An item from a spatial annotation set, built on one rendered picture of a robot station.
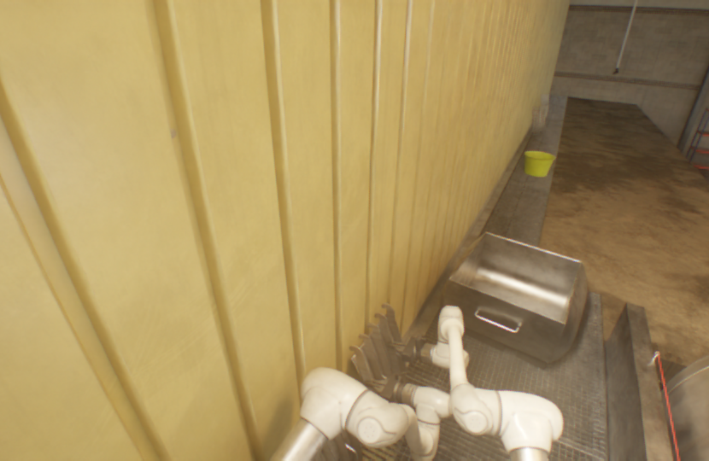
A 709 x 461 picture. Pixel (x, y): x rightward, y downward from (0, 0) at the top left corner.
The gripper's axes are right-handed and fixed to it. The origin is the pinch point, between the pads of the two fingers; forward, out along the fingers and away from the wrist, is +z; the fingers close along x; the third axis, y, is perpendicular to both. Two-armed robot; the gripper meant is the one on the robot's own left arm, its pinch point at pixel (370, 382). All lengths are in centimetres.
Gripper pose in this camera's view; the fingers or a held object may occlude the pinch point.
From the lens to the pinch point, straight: 176.9
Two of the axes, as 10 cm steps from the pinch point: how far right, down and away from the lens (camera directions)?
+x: -5.0, 4.2, -7.6
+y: -1.8, -9.1, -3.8
